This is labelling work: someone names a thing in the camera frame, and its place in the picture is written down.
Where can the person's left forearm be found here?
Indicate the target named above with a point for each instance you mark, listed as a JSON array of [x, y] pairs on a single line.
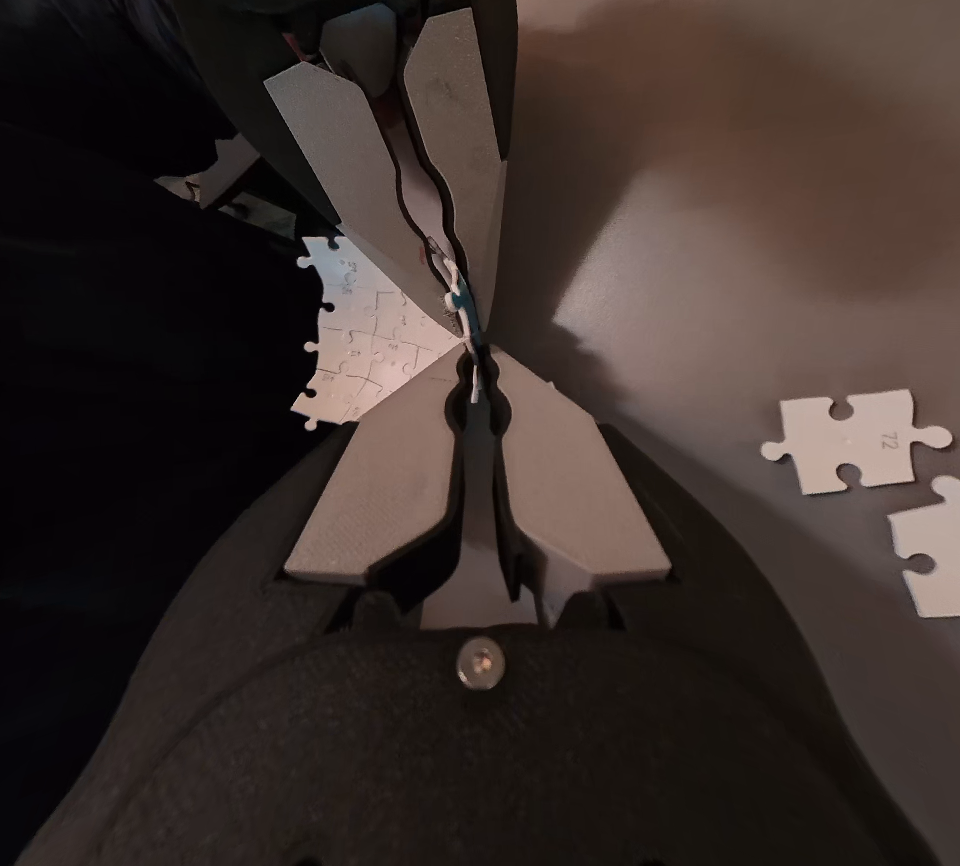
[[90, 55]]

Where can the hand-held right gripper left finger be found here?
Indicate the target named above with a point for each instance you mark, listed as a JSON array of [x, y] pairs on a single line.
[[390, 498]]

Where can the partly built puzzle ball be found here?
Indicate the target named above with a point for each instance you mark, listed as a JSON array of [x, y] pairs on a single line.
[[367, 348]]

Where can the white puzzle piece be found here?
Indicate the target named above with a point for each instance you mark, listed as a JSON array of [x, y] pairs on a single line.
[[862, 442], [937, 551], [475, 382]]

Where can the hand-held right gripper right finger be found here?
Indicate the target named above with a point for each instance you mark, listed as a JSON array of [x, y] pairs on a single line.
[[570, 498]]

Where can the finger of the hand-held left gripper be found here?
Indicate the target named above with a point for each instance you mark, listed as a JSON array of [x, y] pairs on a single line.
[[465, 115], [337, 138]]

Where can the person's dark-clothed torso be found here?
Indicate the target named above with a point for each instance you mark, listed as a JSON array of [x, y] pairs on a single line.
[[112, 431]]

